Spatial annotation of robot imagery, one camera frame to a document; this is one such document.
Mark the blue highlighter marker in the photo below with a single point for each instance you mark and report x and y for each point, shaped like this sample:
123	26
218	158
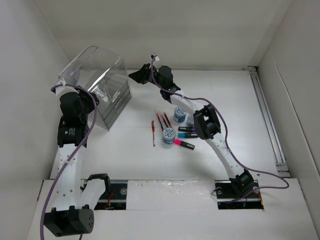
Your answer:
187	135

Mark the red pen white cap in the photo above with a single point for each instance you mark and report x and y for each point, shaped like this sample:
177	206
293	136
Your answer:
160	122

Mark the blue tape jar upper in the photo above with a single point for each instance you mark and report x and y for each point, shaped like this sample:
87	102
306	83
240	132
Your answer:
179	114

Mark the aluminium rail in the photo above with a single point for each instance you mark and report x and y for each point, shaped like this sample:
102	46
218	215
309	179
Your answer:
279	158
176	195

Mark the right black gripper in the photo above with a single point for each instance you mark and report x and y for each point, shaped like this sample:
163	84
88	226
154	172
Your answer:
140	76

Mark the clear acrylic drawer organizer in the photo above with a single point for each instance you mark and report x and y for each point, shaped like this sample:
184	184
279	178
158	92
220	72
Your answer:
102	72

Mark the purple highlighter marker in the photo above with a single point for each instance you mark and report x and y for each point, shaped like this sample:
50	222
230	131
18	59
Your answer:
186	129

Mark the blue tape jar lower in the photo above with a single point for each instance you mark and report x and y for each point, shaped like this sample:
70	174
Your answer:
168	136

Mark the blue tape jar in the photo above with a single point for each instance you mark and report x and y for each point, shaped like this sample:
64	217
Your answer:
168	136
179	114

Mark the red pen lying apart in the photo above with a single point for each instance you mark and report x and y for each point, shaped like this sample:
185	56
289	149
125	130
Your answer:
153	133

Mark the right aluminium rail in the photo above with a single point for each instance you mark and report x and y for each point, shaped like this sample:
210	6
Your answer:
279	158

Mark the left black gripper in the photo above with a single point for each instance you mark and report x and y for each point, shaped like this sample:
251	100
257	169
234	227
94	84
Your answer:
88	97

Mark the pink highlighter marker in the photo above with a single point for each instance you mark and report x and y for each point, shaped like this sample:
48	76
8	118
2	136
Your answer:
184	144

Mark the clear jar purple contents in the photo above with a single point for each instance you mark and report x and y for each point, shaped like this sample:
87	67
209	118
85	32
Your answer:
190	121

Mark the red pen middle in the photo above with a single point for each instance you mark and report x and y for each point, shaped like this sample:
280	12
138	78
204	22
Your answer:
167	125

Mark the red pen right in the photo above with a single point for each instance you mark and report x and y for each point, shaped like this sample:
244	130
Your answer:
167	120

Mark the front aluminium rail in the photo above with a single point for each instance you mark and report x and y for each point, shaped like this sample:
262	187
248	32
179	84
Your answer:
176	195

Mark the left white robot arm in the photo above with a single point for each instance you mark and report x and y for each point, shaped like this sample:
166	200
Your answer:
69	207

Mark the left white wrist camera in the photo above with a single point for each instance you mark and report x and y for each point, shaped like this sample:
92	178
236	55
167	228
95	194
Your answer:
59	89

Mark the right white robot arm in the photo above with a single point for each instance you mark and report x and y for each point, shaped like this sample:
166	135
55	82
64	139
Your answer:
205	120

